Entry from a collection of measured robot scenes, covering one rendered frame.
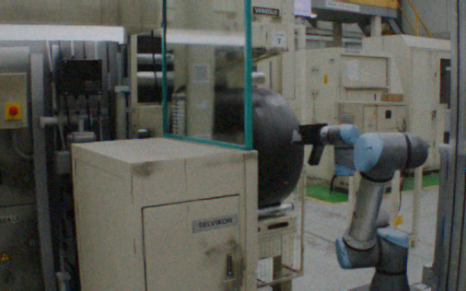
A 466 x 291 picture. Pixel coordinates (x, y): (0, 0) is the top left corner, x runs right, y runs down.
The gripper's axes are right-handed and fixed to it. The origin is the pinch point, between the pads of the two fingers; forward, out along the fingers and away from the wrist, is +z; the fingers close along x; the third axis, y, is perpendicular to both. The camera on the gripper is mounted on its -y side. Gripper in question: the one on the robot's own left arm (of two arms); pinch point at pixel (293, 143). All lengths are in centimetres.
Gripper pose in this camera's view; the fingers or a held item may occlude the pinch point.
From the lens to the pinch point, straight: 218.1
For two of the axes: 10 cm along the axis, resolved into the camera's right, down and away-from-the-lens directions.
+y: -0.7, -10.0, -0.1
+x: -8.3, 0.7, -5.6
